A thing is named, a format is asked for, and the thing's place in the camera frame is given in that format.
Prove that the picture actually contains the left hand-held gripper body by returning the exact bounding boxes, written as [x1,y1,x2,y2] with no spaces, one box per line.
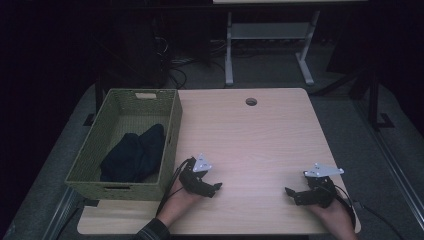
[178,153,213,197]

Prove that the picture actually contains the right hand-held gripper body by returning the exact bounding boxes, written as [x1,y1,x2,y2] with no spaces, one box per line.
[300,162,345,210]

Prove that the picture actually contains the dark navy garment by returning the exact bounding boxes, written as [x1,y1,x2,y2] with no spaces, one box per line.
[99,123,167,184]

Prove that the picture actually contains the green woven basket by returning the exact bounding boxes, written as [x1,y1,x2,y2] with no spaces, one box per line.
[64,88,184,202]

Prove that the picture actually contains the person's right hand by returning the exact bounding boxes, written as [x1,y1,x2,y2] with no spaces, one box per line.
[307,199,357,235]

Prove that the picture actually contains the person's left hand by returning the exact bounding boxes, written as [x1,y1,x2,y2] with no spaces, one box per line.
[156,185,205,228]

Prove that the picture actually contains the black metal stand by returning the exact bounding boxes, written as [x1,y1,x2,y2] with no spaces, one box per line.
[346,64,396,132]

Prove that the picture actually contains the left hand-held gripper cable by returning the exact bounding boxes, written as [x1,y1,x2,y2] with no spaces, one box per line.
[155,157,196,216]

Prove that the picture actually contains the hand-held gripper cable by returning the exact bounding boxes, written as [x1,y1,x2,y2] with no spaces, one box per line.
[332,184,357,229]
[155,157,196,216]

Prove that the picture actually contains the right hand-held gripper cable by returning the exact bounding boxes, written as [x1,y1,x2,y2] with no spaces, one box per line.
[332,184,357,229]

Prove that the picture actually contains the black floor cable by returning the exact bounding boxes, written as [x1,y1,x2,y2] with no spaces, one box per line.
[353,200,403,240]

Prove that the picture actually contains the aluminium rail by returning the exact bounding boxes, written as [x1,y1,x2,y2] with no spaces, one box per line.
[353,99,424,231]
[42,186,82,240]

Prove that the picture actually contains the tangle of black cables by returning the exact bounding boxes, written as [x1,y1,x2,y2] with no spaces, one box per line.
[152,35,228,90]

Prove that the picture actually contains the white metal desk frame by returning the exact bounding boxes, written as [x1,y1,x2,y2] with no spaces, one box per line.
[212,0,369,87]

